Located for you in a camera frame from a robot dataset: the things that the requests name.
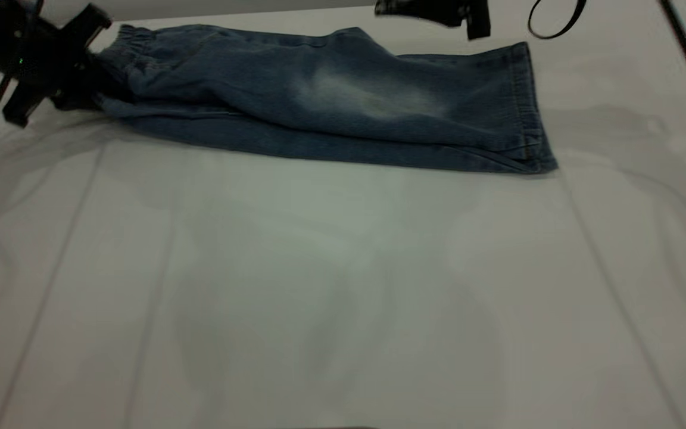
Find blue denim shorts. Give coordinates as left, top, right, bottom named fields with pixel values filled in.
left=90, top=24, right=559, bottom=175

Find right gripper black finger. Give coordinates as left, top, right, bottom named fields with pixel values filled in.
left=375, top=0, right=469, bottom=27

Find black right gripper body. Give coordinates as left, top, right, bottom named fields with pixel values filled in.
left=465, top=0, right=491, bottom=41

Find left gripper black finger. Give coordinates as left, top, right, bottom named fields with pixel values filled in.
left=51, top=83, right=105, bottom=111
left=84, top=51, right=132, bottom=99

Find black looped cable with plug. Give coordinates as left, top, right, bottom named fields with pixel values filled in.
left=528, top=0, right=587, bottom=40

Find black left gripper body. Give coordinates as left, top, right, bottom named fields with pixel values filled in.
left=0, top=5, right=113, bottom=128

